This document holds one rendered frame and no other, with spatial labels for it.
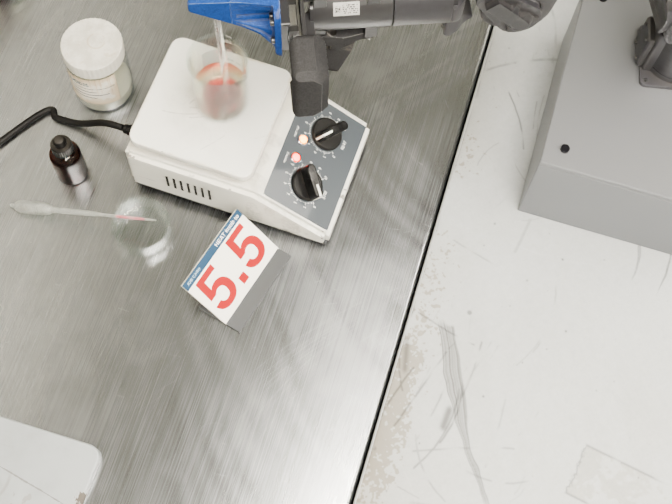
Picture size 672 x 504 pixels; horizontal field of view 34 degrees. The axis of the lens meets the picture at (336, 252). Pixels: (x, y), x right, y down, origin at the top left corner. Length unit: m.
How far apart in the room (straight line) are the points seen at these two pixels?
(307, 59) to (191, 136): 0.23
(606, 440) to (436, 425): 0.15
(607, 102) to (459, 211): 0.17
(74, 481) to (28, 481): 0.04
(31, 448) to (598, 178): 0.55
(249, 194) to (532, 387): 0.31
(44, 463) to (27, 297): 0.16
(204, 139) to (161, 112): 0.05
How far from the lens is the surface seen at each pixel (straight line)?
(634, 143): 1.02
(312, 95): 0.81
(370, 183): 1.07
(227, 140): 0.99
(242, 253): 1.02
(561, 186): 1.02
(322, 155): 1.03
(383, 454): 0.99
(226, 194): 1.01
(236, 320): 1.02
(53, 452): 1.00
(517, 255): 1.06
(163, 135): 1.00
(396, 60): 1.14
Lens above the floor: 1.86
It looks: 68 degrees down
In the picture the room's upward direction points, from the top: 5 degrees clockwise
